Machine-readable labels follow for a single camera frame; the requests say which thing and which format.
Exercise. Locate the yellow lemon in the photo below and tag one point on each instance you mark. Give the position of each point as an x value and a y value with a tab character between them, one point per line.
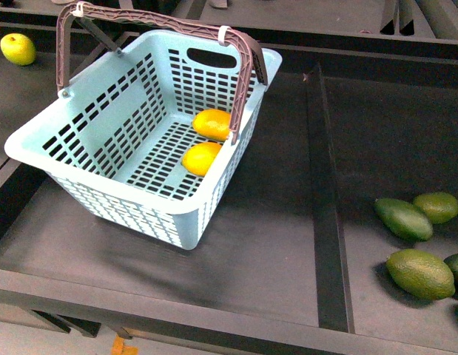
199	158

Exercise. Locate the light blue plastic basket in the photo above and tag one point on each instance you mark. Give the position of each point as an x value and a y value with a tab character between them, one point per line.
114	139

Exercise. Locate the black fruit display tray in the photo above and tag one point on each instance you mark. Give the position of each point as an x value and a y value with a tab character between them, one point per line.
114	230

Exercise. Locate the yellow green mango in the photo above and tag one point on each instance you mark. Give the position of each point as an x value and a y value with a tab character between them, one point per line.
18	49

